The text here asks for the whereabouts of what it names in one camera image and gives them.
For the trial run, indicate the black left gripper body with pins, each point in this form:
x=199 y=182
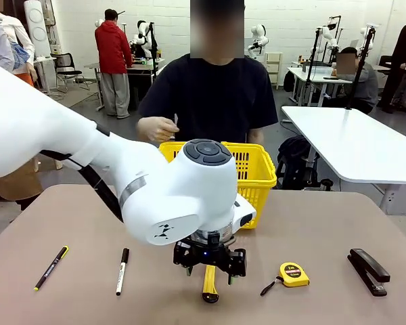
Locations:
x=208 y=254

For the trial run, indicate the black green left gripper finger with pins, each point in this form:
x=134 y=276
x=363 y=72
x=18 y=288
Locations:
x=182 y=257
x=237 y=264

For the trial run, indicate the yellow utility knife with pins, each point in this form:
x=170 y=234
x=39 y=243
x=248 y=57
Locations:
x=209 y=284

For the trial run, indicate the black stapler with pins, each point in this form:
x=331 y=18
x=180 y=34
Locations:
x=368 y=271

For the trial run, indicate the person's left forearm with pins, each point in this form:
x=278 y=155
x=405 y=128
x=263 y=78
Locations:
x=256 y=136

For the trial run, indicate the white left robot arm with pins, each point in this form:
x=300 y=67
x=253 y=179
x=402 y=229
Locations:
x=37 y=128

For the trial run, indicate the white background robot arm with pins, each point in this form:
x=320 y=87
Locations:
x=330 y=34
x=258 y=39

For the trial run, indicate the yellow plastic shopping basket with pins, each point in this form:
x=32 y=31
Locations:
x=253 y=169

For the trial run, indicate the person in navy t-shirt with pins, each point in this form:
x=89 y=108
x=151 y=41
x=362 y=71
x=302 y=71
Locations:
x=209 y=94

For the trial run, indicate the person's right hand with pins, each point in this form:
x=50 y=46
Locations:
x=157 y=128

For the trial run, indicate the yellow tape measure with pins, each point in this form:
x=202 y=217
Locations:
x=294 y=273

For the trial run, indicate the white marker black cap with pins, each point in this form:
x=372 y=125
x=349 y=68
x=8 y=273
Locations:
x=122 y=271

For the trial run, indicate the black backpack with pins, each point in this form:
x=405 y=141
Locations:
x=294 y=159

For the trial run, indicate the black pen yellow cap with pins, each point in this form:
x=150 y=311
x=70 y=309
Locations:
x=50 y=269

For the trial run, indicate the large white table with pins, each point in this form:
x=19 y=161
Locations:
x=352 y=142

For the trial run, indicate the brown cardboard sheet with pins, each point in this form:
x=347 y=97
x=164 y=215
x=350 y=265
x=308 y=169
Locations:
x=17 y=183

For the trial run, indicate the white drawer cabinet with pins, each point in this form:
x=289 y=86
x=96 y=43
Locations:
x=274 y=69

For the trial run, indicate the white background desk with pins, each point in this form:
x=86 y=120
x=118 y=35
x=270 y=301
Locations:
x=311 y=76

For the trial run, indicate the black tripod stand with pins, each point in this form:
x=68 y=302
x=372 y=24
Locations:
x=312 y=57

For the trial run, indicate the bystander in red hoodie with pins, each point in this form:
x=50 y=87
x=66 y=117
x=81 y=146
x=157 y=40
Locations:
x=113 y=47

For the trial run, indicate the black office chair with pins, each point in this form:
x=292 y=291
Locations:
x=66 y=67

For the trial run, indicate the white humanoid robot black joints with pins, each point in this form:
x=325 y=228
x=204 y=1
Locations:
x=142 y=37

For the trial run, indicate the seated bystander grey top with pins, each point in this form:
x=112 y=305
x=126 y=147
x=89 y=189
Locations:
x=365 y=78

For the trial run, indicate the bystander in black clothes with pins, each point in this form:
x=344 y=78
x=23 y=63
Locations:
x=401 y=57

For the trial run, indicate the white tower air conditioner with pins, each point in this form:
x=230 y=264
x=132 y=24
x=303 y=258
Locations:
x=37 y=27

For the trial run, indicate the bystander in white jacket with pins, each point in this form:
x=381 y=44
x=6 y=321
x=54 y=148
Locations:
x=6 y=37

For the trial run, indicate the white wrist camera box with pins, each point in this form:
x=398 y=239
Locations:
x=247 y=215

